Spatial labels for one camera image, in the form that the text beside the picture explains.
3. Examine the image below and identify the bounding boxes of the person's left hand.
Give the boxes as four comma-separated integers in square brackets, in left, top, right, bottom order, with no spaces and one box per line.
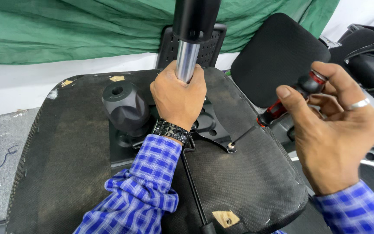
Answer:
[150,60,207,132]

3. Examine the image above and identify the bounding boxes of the person's right hand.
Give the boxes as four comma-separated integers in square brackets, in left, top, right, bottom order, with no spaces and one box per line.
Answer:
[276,61,374,196]

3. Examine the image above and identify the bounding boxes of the black and chrome gas lift cylinder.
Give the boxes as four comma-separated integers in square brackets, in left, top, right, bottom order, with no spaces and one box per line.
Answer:
[172,0,222,84]

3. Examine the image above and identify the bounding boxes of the red and black screwdriver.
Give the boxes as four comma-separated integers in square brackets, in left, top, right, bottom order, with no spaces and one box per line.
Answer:
[231,69,329,146]

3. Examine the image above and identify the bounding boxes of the black perforated plastic chair back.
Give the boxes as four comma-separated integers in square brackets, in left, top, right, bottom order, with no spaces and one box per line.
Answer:
[155,23,228,69]

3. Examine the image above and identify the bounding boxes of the black plastic tension knob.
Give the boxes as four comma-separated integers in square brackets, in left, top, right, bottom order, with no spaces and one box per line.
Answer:
[102,81,151,138]

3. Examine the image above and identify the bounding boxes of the black studded wristwatch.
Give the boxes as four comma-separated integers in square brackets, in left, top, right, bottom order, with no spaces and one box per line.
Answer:
[152,119,191,146]

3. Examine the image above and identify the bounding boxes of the black metal chair mechanism plate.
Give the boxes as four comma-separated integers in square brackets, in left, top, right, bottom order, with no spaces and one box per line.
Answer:
[109,97,238,164]

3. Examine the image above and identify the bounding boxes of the green cloth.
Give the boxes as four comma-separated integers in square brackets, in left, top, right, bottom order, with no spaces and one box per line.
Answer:
[0,0,341,65]

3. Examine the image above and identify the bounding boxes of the black padded chair cushion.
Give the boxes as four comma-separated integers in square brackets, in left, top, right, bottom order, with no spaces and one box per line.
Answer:
[230,12,331,109]

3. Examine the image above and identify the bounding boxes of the black metal lever rod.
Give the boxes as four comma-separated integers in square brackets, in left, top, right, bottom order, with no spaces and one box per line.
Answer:
[181,136,218,234]

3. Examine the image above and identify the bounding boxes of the black fabric chair seat underside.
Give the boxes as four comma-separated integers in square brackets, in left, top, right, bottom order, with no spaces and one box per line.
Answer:
[5,67,309,234]

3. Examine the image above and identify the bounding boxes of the heap of black chair parts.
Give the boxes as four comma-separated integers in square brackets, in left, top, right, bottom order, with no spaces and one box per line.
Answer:
[318,13,374,114]

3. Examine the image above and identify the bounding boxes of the blue string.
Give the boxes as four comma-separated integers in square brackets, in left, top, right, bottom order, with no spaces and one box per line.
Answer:
[0,145,19,171]

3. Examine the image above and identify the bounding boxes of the silver finger ring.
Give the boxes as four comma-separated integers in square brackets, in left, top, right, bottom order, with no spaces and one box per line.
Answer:
[348,98,370,111]

